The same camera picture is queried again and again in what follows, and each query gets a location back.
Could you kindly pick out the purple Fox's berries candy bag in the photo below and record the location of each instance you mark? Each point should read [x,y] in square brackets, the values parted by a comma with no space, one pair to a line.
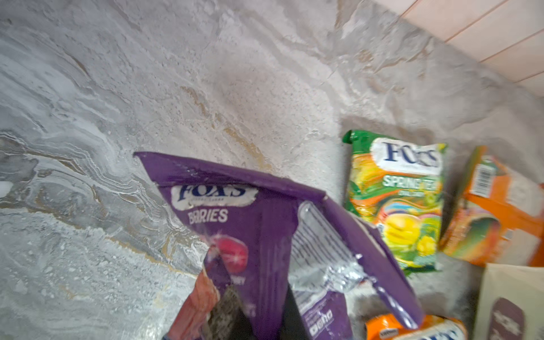
[266,233]

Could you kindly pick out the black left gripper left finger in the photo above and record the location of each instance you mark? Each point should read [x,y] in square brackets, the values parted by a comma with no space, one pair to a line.
[227,320]

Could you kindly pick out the orange candy bag back side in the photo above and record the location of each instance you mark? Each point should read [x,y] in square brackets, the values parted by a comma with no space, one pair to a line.
[497,216]

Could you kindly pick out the white printed paper bag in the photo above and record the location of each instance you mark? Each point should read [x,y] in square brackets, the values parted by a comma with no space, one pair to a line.
[510,304]

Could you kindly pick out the green Fox's spring tea bag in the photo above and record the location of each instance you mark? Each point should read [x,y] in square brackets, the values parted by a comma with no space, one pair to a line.
[398,187]

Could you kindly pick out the Fox's fruits bag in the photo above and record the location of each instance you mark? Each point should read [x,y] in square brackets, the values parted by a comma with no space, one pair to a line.
[386,327]

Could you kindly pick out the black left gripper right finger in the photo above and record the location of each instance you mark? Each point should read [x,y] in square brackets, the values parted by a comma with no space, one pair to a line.
[292,326]

